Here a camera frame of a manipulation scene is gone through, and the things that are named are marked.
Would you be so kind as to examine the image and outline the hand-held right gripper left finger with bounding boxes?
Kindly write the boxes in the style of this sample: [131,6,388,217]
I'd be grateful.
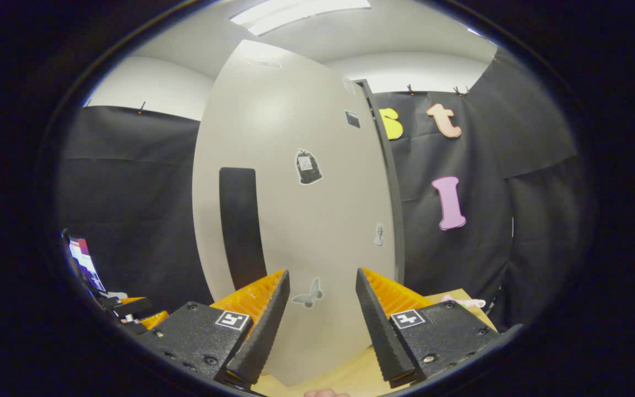
[133,269,290,387]

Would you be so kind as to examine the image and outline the dark grey cabinet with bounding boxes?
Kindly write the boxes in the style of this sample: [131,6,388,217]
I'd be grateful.
[356,79,406,285]

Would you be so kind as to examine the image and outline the lit computer screen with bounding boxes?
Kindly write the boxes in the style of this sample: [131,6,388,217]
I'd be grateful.
[68,236,107,293]

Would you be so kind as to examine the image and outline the black backdrop cloth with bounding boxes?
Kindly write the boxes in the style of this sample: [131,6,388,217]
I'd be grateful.
[56,50,583,331]

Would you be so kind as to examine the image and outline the black door handle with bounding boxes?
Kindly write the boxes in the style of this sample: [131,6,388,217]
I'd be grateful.
[219,167,267,291]

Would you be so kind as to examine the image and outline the grey cabinet door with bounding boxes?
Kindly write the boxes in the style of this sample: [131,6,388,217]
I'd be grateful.
[192,40,398,387]

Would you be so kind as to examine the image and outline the long ceiling light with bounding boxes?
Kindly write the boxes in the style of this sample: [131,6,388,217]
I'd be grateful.
[229,0,372,36]

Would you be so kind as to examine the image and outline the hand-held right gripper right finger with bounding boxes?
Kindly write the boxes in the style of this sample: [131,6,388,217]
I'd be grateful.
[355,267,500,389]

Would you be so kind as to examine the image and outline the pink and green plush toy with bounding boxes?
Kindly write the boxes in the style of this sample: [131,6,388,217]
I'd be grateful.
[442,294,486,309]

